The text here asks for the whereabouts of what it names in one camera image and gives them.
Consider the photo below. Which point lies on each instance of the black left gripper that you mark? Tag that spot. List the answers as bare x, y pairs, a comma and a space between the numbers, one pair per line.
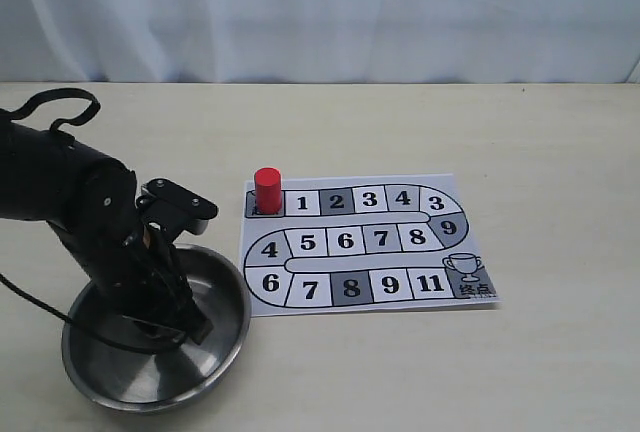
137, 270

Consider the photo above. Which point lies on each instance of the red cylinder game piece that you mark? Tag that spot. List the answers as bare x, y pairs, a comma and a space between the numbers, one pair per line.
268, 192

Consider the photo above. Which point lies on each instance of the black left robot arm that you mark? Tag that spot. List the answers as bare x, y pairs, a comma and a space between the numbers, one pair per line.
38, 171

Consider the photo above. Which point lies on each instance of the round steel dish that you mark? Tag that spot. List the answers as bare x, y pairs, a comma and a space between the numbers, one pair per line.
144, 384

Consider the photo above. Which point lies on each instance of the paper game board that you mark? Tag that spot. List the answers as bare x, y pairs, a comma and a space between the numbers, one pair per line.
362, 244

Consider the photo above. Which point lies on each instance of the white backdrop curtain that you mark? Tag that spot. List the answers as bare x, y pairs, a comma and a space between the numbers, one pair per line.
320, 41

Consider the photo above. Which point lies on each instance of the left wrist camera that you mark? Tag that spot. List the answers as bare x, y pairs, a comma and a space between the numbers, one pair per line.
174, 208

